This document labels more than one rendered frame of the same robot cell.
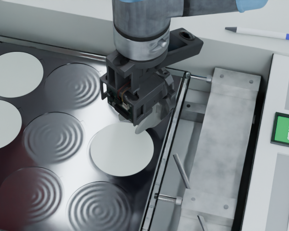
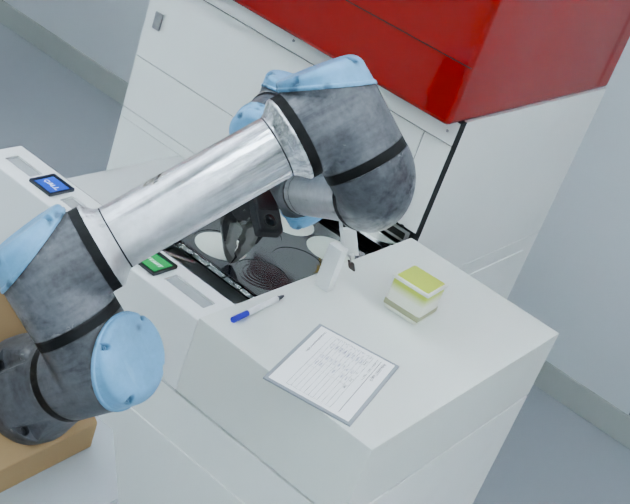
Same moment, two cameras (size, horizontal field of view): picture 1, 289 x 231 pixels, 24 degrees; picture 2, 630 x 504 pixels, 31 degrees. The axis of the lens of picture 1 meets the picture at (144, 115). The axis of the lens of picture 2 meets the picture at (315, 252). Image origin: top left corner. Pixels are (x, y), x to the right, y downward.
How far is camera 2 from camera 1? 2.09 m
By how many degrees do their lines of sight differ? 76
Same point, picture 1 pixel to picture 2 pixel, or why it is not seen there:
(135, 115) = not seen: hidden behind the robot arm
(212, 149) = not seen: hidden behind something
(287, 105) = (179, 280)
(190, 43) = (260, 213)
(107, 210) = not seen: hidden behind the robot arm
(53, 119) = (273, 241)
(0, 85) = (323, 240)
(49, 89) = (303, 253)
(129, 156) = (211, 244)
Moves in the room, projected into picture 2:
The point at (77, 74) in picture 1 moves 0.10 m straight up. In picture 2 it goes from (308, 268) to (324, 223)
